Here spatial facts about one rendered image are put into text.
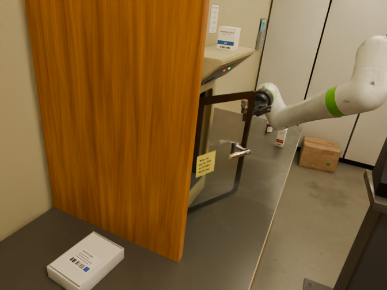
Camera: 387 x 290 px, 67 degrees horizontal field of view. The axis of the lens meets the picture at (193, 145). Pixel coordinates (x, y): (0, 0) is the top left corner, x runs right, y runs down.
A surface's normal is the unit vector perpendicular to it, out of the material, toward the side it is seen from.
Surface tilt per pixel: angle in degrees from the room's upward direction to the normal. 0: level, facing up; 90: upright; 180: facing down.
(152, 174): 90
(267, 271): 0
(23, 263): 0
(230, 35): 90
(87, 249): 0
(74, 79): 90
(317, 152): 87
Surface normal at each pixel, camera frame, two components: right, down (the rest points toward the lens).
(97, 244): 0.10, -0.90
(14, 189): 0.90, 0.25
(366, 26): -0.42, 0.36
